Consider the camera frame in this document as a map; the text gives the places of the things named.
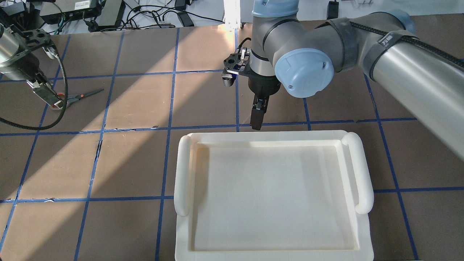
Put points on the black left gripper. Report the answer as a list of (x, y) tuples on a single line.
[(26, 70)]

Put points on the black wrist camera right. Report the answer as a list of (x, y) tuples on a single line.
[(235, 65)]

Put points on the grey orange scissors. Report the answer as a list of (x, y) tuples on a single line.
[(75, 98)]

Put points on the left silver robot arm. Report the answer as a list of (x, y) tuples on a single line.
[(18, 62)]

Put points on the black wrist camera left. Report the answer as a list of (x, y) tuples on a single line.
[(32, 40)]

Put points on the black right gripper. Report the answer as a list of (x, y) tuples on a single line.
[(264, 85)]

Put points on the white plastic tray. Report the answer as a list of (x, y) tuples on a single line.
[(273, 196)]

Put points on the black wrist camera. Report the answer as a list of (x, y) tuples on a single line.
[(32, 40), (235, 65)]

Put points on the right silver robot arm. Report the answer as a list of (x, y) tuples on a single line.
[(424, 79)]

